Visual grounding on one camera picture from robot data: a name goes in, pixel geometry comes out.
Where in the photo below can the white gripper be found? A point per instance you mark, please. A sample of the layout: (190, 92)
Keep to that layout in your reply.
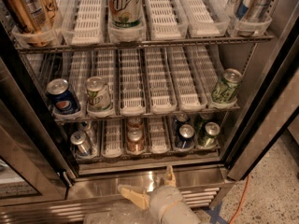
(163, 199)

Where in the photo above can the orange soda can front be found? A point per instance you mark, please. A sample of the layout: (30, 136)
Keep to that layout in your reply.
(135, 141)

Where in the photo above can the orange soda can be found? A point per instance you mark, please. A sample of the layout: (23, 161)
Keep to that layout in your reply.
(134, 124)
(135, 141)

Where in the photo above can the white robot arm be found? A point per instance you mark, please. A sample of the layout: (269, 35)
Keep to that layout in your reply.
(179, 213)

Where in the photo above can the blue can bottom front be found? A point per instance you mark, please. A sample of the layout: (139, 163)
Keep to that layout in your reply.
(185, 135)

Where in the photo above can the orange soda can behind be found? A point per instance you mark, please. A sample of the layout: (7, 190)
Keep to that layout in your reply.
(134, 124)

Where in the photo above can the green can bottom front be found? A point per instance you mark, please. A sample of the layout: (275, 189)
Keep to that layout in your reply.
(209, 135)

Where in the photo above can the green can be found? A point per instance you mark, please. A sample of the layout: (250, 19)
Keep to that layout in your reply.
(209, 135)
(201, 120)

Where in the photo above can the blue can bottom rear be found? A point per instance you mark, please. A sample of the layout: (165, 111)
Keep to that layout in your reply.
(178, 120)

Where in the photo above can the green can bottom rear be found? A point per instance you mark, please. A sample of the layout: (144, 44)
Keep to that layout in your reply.
(201, 120)

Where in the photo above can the silver can bottom front left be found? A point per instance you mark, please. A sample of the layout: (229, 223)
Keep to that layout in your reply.
(81, 142)

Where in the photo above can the silver can bottom rear left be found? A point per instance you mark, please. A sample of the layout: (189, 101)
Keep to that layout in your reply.
(88, 128)

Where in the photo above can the white 7UP can middle shelf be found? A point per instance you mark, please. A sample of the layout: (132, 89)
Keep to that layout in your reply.
(98, 94)

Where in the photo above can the stainless fridge door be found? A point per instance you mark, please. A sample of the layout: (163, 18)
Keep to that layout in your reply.
(26, 144)

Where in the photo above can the green can middle shelf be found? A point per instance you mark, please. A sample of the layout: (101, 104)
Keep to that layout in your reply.
(227, 86)

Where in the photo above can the blue Pepsi can middle shelf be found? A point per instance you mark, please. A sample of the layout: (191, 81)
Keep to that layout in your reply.
(63, 97)

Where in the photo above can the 7UP can top shelf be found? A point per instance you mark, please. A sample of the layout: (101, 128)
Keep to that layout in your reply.
(125, 13)

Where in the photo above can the blue silver can top right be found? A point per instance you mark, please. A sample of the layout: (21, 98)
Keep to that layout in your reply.
(247, 17)

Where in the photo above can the gold can shelf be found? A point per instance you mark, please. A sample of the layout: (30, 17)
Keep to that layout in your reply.
(31, 19)
(52, 9)

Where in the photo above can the blue floor tape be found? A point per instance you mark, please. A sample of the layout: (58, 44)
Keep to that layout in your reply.
(215, 215)

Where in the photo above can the middle wire shelf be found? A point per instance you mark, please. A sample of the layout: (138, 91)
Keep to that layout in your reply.
(62, 119)

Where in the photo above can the wire shelf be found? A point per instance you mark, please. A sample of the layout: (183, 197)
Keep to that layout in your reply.
(62, 119)
(223, 40)

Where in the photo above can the top wire shelf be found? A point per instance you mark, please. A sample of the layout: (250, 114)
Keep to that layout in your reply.
(223, 40)

